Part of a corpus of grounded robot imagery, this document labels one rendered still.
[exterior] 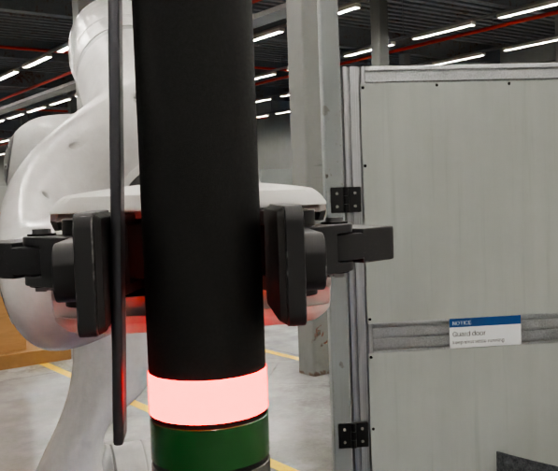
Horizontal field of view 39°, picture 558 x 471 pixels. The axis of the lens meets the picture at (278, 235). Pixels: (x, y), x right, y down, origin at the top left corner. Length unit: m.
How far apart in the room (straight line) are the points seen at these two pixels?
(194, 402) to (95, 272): 0.04
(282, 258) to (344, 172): 1.87
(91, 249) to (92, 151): 0.35
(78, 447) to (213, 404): 0.68
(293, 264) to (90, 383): 0.69
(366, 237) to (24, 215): 0.26
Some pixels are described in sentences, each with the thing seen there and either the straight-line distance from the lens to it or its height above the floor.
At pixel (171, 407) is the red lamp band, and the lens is 0.21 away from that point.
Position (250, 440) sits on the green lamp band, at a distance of 0.22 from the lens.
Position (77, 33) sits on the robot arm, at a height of 1.82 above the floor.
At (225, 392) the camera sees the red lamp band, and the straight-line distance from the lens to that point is 0.21.
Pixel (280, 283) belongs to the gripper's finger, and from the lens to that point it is 0.20.
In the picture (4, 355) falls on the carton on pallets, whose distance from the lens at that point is 8.43.
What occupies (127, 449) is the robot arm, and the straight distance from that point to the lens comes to 0.93.
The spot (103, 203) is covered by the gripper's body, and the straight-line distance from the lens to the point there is 0.27.
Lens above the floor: 1.67
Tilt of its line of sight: 3 degrees down
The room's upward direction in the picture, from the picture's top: 2 degrees counter-clockwise
